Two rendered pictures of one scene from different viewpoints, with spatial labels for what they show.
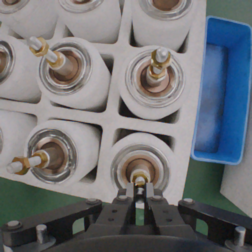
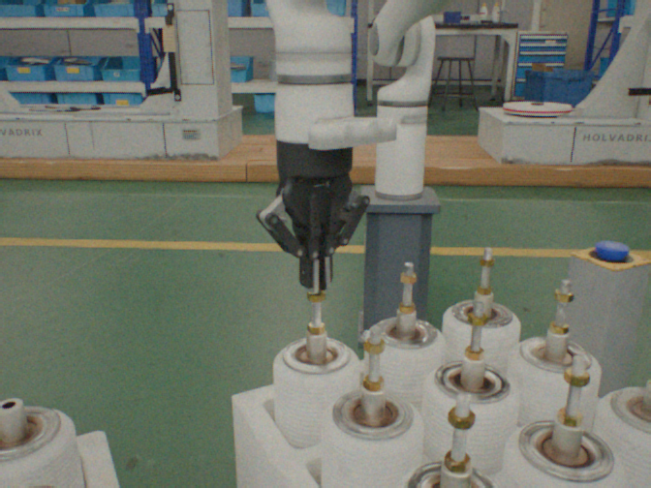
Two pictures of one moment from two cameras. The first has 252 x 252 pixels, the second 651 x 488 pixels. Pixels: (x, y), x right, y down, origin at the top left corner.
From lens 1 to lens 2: 0.52 m
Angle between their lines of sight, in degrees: 69
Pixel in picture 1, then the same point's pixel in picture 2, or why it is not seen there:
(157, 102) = (351, 397)
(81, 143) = (389, 352)
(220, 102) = not seen: outside the picture
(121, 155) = (345, 355)
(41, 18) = not seen: hidden behind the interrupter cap
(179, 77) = (347, 424)
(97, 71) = (437, 395)
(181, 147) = (280, 443)
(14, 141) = (453, 334)
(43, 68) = (491, 370)
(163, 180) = (291, 358)
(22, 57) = (533, 374)
